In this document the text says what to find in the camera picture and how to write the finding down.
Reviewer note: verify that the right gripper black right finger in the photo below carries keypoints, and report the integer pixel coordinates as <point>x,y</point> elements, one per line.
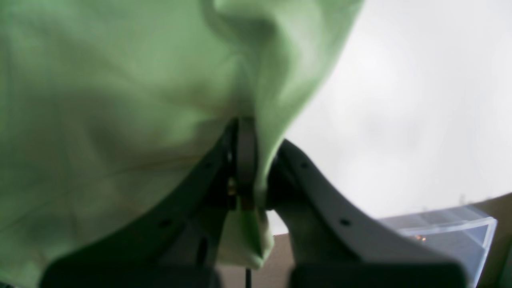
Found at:
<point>336,245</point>

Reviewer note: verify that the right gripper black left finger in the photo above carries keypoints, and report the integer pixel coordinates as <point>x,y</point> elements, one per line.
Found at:
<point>175,244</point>

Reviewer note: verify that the green polo shirt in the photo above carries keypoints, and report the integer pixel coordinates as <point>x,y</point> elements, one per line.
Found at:
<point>106,105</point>

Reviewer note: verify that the clear plastic storage bin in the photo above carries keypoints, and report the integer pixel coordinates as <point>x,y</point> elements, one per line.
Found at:
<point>464,233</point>

